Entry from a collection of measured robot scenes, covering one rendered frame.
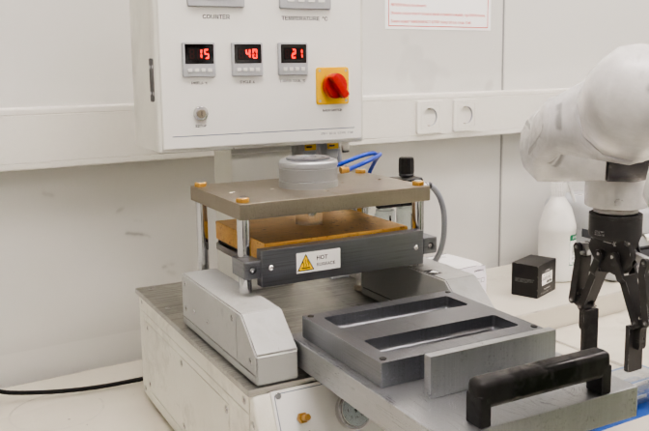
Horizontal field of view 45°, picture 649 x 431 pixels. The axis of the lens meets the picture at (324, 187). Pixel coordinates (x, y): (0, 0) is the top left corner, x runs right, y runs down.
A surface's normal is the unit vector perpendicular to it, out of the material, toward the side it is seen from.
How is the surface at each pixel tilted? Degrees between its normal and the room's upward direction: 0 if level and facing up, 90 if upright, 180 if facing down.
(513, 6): 90
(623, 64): 53
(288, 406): 65
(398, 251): 90
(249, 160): 90
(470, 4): 90
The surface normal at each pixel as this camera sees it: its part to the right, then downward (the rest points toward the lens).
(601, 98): -0.69, 0.04
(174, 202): 0.52, 0.12
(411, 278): -0.88, 0.08
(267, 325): 0.29, -0.67
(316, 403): 0.42, -0.30
